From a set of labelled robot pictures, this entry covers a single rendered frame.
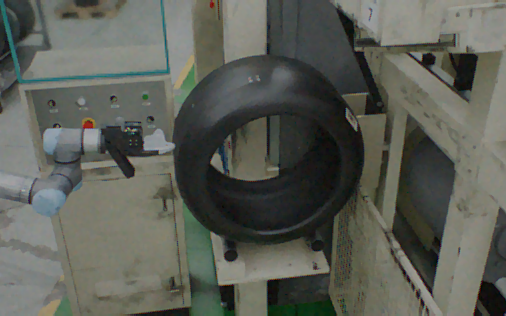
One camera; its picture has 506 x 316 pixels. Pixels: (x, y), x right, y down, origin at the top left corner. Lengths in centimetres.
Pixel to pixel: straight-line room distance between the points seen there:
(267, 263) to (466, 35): 102
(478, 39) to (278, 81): 55
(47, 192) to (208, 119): 47
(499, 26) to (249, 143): 102
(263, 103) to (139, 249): 123
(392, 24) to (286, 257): 95
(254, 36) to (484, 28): 82
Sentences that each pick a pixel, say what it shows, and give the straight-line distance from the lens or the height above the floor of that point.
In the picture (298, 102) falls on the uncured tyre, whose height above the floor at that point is 141.
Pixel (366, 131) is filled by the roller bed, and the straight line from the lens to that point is 196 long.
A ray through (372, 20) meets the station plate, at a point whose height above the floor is 168.
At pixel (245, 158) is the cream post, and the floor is 103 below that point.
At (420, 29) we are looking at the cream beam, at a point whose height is 167.
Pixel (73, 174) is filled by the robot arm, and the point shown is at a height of 121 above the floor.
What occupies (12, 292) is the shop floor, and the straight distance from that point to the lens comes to 321.
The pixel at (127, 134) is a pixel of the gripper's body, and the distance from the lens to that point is 160.
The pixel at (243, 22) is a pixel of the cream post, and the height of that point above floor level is 153.
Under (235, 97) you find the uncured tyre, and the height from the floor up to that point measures 143.
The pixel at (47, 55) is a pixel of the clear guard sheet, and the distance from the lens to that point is 214.
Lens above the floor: 202
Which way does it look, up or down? 29 degrees down
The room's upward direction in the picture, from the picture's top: 1 degrees counter-clockwise
